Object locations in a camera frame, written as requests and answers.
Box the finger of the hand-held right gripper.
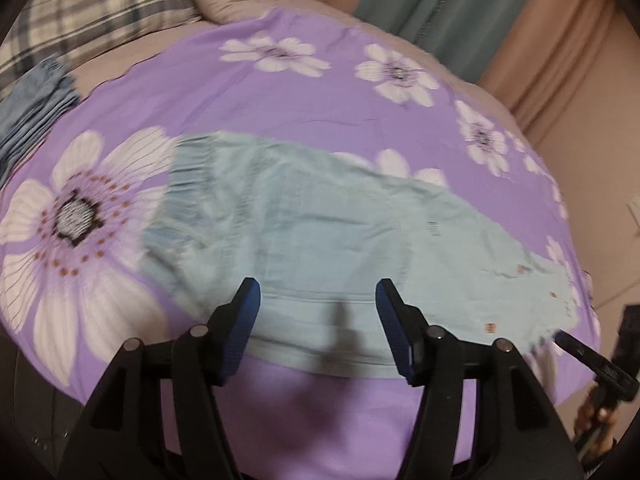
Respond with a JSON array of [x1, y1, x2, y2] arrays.
[[554, 329, 603, 368]]

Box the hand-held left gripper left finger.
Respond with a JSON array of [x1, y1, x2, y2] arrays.
[[57, 277, 262, 480]]

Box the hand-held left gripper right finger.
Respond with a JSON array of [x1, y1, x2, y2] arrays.
[[375, 278, 586, 480]]

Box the light blue pants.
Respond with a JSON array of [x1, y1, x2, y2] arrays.
[[142, 131, 583, 378]]

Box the person's right hand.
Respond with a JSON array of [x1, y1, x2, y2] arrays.
[[575, 395, 620, 458]]

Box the purple floral bed sheet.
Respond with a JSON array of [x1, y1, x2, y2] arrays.
[[0, 7, 601, 466]]

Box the folded blue jeans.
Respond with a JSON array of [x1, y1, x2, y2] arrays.
[[0, 57, 82, 181]]

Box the teal curtain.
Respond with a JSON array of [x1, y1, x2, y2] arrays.
[[352, 0, 551, 83]]

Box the plaid pillow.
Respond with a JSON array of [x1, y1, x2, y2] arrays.
[[0, 0, 201, 96]]

